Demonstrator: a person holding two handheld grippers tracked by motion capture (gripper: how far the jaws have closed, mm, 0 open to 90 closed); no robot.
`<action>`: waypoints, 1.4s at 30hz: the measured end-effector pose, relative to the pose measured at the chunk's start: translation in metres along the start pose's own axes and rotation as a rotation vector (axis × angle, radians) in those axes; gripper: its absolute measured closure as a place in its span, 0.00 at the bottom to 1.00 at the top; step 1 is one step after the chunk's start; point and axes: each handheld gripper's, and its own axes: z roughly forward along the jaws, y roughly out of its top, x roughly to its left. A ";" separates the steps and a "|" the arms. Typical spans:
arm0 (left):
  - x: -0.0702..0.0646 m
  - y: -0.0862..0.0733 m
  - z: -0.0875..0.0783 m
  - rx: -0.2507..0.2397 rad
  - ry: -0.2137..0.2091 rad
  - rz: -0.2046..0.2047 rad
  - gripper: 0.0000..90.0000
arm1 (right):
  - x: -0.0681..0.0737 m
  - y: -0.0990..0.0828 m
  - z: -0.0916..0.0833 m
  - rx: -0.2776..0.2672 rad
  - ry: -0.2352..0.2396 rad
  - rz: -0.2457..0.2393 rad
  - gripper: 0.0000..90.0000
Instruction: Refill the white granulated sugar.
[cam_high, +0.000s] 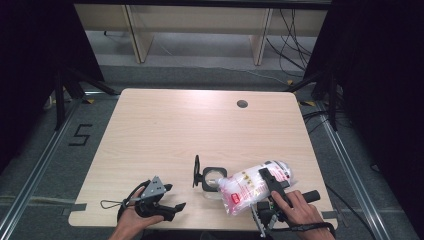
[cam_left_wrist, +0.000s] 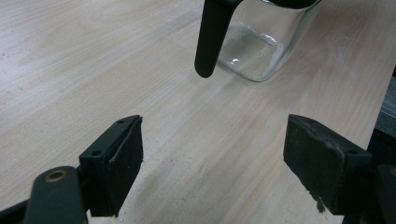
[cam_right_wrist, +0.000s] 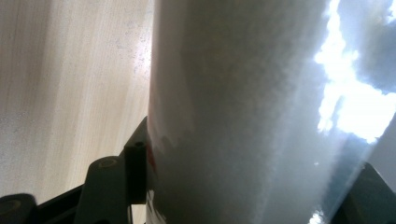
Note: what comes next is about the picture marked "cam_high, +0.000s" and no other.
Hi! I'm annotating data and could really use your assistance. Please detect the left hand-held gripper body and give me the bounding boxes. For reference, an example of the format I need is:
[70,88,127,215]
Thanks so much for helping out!
[134,175,176,222]

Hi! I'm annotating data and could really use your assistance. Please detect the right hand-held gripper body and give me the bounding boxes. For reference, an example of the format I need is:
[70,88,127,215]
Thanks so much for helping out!
[249,189,321,238]

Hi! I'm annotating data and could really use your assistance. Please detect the red and white refill pouch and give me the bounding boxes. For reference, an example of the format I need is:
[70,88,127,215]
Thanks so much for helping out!
[216,159,294,217]

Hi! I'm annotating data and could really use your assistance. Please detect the glass jar with black lid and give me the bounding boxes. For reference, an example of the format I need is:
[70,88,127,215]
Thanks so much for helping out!
[192,154,229,201]

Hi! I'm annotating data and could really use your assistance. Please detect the person's right hand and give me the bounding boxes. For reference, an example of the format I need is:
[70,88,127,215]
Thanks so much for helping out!
[270,189,333,231]

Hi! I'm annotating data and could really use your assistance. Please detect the person's left hand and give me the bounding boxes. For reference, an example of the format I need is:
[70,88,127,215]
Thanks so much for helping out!
[114,195,165,238]

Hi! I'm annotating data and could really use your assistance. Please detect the person's dark clothing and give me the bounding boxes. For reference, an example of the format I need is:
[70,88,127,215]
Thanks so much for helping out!
[139,230,264,240]

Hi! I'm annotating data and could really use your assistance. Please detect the black metal stand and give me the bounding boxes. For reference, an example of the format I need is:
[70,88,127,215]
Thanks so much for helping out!
[53,66,120,132]
[284,70,340,132]

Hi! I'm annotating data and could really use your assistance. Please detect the black curtain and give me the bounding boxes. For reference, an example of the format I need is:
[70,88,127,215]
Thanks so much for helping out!
[0,0,105,174]
[303,0,424,236]

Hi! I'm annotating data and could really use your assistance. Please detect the black wrist strap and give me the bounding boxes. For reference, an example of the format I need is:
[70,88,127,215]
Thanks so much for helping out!
[116,179,152,222]
[279,221,337,240]

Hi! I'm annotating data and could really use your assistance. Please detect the thin wire loop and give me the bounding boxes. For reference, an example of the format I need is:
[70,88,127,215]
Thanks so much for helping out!
[100,199,125,210]

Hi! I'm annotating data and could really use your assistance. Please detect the black floor cables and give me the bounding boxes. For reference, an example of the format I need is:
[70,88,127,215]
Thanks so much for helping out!
[301,109,336,135]

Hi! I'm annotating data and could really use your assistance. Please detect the aluminium floor rail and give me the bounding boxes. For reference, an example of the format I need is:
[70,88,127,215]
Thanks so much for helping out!
[315,102,392,240]
[0,99,84,240]

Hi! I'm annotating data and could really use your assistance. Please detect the long black cable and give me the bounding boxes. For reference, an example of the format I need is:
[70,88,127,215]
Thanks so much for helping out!
[324,184,378,240]

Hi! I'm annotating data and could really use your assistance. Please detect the grey floor cable cover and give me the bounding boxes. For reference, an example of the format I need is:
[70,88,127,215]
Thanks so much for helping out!
[0,194,76,206]

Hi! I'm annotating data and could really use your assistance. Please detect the bundle of black cables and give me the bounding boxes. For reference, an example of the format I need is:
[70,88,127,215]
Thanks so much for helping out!
[264,8,314,74]

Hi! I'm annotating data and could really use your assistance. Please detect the light wooden desk frame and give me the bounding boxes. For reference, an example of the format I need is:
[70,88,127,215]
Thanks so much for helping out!
[73,3,329,67]

